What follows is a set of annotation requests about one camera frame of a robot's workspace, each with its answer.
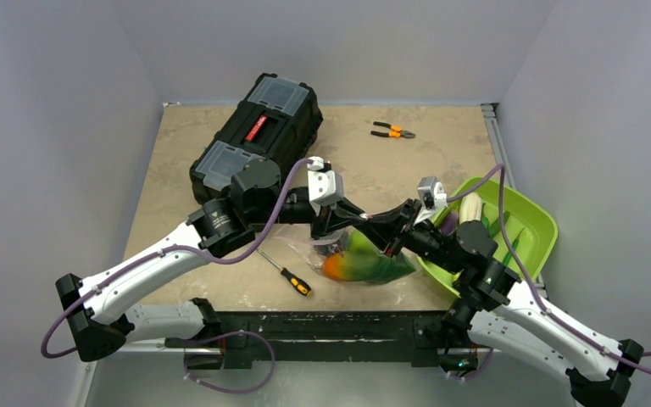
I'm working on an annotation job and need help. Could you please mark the black grapes toy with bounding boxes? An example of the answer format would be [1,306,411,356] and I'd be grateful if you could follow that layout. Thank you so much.
[313,239,342,258]

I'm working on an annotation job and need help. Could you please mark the green bok choy toy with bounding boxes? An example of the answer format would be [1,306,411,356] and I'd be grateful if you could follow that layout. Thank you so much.
[366,254,416,285]

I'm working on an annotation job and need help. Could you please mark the clear zip top bag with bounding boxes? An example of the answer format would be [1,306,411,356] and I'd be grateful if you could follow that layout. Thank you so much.
[274,225,417,285]

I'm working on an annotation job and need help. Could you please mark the orange mango toy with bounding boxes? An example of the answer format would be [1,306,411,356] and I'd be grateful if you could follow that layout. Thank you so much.
[320,252,372,282]

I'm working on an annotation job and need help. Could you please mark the green apple toy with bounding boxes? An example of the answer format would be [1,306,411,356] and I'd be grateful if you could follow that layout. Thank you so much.
[347,229,381,256]

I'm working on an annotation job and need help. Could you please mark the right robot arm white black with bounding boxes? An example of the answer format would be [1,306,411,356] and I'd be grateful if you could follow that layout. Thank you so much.
[356,199,643,406]

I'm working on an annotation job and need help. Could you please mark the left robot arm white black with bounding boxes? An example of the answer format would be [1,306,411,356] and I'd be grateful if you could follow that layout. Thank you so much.
[56,157,345,362]

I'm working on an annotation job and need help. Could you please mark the yellow black screwdriver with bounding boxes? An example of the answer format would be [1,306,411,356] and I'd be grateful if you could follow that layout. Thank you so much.
[257,249,312,297]

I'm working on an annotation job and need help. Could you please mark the orange black pliers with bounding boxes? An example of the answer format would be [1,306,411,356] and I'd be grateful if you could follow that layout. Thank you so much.
[370,121,416,139]

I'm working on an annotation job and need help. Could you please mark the green cucumber toy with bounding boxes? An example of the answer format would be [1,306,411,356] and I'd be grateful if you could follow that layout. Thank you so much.
[488,211,510,238]

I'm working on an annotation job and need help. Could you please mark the green chili pepper toy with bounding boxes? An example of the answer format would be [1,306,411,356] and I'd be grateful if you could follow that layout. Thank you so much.
[503,231,522,267]

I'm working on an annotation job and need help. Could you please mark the green plastic basin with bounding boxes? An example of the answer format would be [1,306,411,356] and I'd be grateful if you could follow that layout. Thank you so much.
[416,176,558,297]

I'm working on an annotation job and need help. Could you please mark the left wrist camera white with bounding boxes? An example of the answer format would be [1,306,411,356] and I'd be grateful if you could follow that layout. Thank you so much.
[307,156,345,215]

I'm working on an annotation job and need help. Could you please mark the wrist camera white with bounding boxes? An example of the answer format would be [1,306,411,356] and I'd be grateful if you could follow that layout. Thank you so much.
[307,156,345,215]
[415,176,448,224]

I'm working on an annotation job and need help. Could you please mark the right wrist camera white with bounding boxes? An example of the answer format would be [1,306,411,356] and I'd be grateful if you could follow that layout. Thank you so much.
[415,176,448,224]

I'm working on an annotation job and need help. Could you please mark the black toolbox red handle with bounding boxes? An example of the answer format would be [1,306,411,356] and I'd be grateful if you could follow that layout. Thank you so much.
[189,73,323,204]

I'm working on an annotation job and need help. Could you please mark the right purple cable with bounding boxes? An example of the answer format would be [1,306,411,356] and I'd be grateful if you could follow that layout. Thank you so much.
[446,164,651,382]

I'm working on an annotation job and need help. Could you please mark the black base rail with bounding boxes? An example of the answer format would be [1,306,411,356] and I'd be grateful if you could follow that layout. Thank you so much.
[164,298,482,374]

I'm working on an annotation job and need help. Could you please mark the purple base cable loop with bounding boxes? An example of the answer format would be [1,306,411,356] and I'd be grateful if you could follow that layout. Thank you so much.
[182,327,277,395]

